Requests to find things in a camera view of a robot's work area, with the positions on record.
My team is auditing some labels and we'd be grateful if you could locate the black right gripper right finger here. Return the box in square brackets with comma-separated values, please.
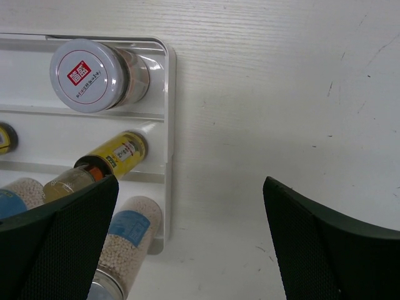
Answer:
[262, 177, 399, 299]

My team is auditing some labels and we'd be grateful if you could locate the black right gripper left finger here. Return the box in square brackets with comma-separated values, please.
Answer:
[1, 176, 119, 299]

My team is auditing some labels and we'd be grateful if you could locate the white can beige label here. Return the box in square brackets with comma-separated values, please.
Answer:
[1, 177, 44, 219]

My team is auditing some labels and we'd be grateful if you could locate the white can blue label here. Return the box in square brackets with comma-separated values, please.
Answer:
[87, 196, 163, 299]

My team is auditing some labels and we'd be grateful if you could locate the yellow bottle brown cap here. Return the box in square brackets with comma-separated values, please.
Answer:
[42, 131, 149, 203]

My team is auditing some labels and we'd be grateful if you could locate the yellow bottle tan cap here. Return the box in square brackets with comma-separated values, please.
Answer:
[0, 122, 19, 155]

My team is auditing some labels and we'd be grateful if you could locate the brown spice jar white lid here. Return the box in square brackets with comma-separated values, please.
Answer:
[49, 39, 150, 113]

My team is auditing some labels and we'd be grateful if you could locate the white stepped organizer tray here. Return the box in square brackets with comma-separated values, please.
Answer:
[1, 33, 176, 255]

